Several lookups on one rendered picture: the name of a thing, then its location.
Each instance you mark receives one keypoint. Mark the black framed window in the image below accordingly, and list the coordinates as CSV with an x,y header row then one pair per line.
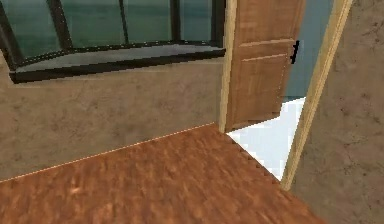
x,y
110,26

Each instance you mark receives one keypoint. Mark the pale wooden door frame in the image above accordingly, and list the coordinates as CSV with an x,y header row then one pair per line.
x,y
316,90

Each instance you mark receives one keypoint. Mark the brown wooden room door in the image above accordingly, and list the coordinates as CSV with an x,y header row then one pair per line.
x,y
260,66

